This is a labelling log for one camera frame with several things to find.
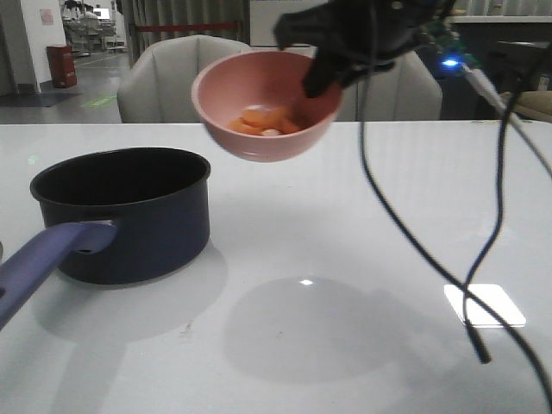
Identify dark kitchen counter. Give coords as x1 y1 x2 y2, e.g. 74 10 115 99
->
417 16 551 121

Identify pink plastic bowl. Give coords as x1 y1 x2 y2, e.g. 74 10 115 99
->
191 51 342 162

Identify dark blue saucepan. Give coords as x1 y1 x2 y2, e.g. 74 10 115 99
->
1 147 210 323

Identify grey curtain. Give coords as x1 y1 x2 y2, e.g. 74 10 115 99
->
116 0 249 65

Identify beige upholstered chair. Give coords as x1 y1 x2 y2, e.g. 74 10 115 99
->
117 34 252 123
336 52 442 122

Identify left beige upholstered chair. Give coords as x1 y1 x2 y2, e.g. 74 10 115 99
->
117 34 252 123

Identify beige cushion at right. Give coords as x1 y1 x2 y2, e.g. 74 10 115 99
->
514 91 552 122

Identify green circuit board with led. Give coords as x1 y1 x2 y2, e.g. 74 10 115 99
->
417 12 518 122

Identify black dangling cable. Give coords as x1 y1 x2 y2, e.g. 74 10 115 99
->
358 64 552 411
461 77 540 366

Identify red trash bin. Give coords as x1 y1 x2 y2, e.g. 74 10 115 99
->
47 45 78 88

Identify right beige upholstered chair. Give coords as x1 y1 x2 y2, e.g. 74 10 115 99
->
336 52 442 122

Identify orange ham pieces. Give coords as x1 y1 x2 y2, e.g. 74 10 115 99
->
227 106 302 136

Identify dark floor mat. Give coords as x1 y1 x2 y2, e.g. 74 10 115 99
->
1 92 79 108

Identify red barrier belt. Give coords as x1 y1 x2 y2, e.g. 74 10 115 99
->
135 21 241 33

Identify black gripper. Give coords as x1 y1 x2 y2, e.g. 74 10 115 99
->
273 1 436 97

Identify white cabinet column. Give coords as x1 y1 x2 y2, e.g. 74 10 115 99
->
249 0 324 47

